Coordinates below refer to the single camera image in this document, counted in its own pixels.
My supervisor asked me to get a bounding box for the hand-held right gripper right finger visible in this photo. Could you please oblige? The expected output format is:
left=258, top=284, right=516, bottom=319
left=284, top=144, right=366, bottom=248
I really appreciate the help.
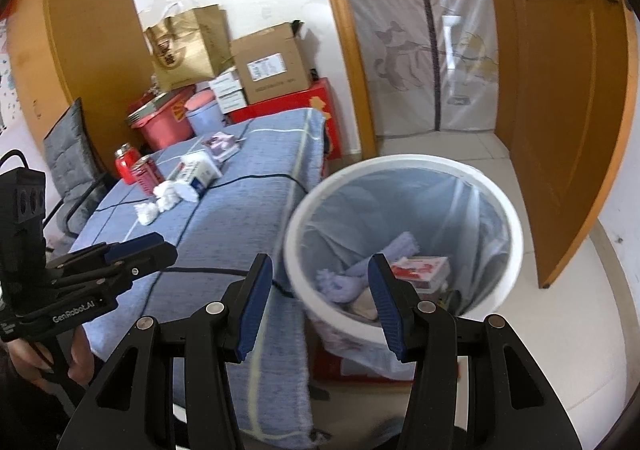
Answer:
left=367, top=253, right=583, bottom=450

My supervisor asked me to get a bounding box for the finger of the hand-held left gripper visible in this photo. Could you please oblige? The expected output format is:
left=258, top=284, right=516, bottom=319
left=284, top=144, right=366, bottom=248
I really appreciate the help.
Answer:
left=52, top=244, right=179, bottom=299
left=47, top=232, right=165, bottom=277

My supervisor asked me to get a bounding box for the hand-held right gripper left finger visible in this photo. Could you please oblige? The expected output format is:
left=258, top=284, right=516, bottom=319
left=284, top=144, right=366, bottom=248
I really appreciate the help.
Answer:
left=67, top=253, right=274, bottom=450

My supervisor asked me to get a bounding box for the red white cigarette box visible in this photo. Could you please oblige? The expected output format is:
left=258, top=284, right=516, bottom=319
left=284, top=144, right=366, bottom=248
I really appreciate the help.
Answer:
left=390, top=255, right=451, bottom=295

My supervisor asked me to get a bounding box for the tall red drink can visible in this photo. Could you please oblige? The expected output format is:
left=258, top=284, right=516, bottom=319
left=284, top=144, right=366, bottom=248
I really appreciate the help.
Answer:
left=131, top=155, right=161, bottom=195

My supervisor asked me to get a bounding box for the white round trash bin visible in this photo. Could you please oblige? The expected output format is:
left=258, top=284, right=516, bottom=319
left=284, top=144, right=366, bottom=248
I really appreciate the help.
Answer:
left=284, top=154, right=523, bottom=383

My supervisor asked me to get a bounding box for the white plastic bottle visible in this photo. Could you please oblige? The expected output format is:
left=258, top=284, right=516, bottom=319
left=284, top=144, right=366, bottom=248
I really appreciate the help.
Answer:
left=179, top=150, right=223, bottom=194

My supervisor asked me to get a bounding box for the clear plastic bin liner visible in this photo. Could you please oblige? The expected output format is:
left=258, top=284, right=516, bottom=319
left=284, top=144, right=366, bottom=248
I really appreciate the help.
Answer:
left=300, top=170, right=507, bottom=326

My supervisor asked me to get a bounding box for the purple white small box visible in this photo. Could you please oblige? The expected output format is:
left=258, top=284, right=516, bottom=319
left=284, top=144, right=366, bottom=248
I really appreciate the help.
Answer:
left=202, top=130, right=242, bottom=162

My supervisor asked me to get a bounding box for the person's left hand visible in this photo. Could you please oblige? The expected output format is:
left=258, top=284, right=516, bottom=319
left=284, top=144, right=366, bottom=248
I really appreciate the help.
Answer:
left=7, top=327, right=96, bottom=383

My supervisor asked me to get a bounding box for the black office chair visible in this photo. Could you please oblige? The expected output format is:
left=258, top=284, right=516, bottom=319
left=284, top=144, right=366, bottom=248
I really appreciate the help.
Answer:
left=44, top=174, right=117, bottom=253

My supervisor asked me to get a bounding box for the grey quilted chair cushion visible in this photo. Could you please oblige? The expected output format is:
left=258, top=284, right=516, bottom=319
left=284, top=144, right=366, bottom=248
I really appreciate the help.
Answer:
left=42, top=98, right=107, bottom=231

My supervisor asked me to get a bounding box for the blue cloth covered table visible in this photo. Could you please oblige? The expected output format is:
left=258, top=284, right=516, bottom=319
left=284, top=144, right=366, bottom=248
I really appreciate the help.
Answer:
left=67, top=108, right=331, bottom=436

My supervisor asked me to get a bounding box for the red thermos flask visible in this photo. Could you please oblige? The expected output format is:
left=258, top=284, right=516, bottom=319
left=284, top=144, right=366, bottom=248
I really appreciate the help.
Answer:
left=114, top=144, right=139, bottom=183

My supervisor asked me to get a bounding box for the red plastic tub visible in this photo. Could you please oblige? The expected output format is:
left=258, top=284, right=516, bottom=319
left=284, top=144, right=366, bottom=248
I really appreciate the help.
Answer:
left=125, top=85, right=197, bottom=152

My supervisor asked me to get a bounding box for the striped box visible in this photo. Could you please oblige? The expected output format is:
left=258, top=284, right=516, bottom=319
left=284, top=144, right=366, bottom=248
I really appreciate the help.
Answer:
left=126, top=93, right=182, bottom=127

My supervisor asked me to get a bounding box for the lavender plastic bucket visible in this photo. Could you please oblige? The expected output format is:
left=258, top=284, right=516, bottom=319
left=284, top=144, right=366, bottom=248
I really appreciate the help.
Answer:
left=186, top=103, right=228, bottom=137

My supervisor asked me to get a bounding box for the pink bucket lid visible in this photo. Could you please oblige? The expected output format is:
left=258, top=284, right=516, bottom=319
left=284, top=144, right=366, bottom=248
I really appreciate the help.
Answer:
left=185, top=90, right=219, bottom=113

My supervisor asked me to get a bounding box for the brown wooden panel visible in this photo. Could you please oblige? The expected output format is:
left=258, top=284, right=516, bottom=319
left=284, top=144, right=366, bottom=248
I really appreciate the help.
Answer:
left=0, top=0, right=157, bottom=181

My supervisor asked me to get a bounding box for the gold paper gift bag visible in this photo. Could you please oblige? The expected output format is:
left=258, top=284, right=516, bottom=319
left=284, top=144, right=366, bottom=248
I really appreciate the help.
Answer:
left=144, top=4, right=233, bottom=92

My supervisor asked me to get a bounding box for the red flat gift box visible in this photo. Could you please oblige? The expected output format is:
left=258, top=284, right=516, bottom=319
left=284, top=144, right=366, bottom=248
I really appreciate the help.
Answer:
left=227, top=78, right=344, bottom=161

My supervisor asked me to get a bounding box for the brown cardboard box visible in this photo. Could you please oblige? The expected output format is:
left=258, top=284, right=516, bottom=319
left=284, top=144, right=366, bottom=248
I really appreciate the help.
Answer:
left=229, top=20, right=314, bottom=104

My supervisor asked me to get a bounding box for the brown wooden door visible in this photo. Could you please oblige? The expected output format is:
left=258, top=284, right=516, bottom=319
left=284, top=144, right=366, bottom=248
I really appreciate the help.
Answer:
left=475, top=0, right=632, bottom=289

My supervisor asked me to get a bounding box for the cat print screen curtain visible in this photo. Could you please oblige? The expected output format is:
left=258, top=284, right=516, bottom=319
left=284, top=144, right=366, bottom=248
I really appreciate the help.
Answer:
left=327, top=0, right=501, bottom=137

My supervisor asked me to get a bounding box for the black cable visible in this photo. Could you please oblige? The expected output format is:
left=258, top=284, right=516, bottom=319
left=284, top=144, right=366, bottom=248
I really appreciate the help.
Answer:
left=0, top=149, right=32, bottom=177

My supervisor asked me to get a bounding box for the wooden door frame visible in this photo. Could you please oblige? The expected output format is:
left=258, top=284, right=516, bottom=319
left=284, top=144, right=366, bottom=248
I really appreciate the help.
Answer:
left=307, top=0, right=379, bottom=159

